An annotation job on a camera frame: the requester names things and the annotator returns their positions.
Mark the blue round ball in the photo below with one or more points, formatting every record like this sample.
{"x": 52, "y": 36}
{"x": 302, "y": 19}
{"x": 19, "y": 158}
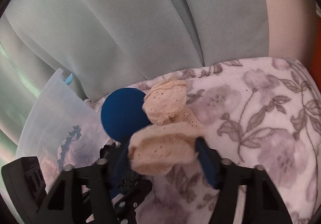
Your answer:
{"x": 122, "y": 114}

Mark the floral grey white blanket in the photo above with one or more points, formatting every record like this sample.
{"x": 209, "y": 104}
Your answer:
{"x": 255, "y": 111}

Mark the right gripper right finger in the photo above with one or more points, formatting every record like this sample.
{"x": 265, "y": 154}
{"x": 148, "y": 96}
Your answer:
{"x": 263, "y": 203}

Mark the pale green curtain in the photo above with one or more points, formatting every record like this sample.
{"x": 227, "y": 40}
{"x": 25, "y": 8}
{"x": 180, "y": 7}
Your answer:
{"x": 110, "y": 44}

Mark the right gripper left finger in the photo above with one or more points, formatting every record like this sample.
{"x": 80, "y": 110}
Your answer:
{"x": 100, "y": 193}

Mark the black robot figure toy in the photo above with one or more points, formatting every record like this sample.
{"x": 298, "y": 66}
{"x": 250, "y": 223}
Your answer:
{"x": 115, "y": 154}

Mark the clear plastic storage bin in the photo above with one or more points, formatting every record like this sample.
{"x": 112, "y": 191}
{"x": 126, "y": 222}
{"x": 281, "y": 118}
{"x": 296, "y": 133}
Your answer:
{"x": 61, "y": 130}

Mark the cream lace fabric flower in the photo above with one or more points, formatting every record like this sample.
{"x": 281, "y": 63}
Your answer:
{"x": 170, "y": 139}

